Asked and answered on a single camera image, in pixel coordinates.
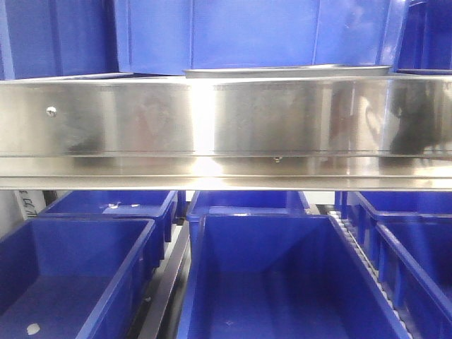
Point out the silver metal tray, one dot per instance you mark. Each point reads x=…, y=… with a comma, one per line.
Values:
x=304, y=71

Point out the blue bin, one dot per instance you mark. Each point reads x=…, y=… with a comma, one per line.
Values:
x=158, y=205
x=243, y=202
x=262, y=276
x=66, y=278
x=364, y=209
x=415, y=271

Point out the stainless steel shelf front panel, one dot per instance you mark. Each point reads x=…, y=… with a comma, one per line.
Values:
x=387, y=133

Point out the blue crate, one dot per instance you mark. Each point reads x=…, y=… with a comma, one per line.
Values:
x=169, y=37
x=426, y=43
x=57, y=38

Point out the white paper label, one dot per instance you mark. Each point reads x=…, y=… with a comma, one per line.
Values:
x=30, y=202

